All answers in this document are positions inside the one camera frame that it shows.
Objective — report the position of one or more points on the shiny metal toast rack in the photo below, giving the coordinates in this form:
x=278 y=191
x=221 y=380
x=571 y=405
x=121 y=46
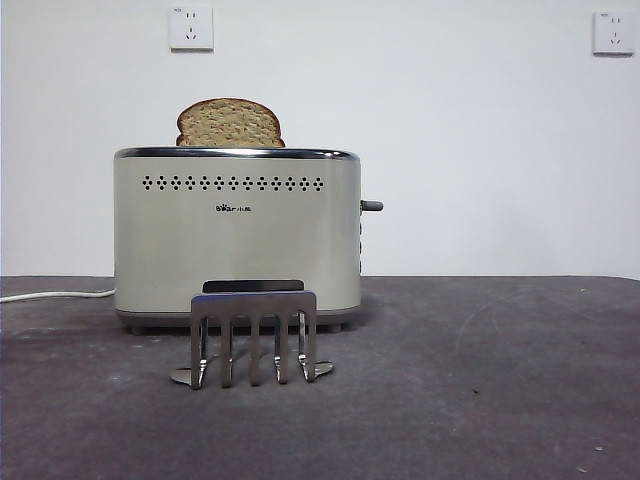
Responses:
x=250 y=305

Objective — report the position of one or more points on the brown wholegrain bread slice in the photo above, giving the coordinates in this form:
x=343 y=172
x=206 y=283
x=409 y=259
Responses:
x=230 y=122

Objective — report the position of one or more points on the grey toaster lever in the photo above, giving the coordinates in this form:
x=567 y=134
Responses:
x=372 y=205

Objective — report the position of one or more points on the white wall socket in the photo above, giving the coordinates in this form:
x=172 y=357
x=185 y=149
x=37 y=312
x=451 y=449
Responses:
x=190 y=29
x=614 y=33

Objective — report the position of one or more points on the cream two-slot toaster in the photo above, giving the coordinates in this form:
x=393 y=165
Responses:
x=240 y=250

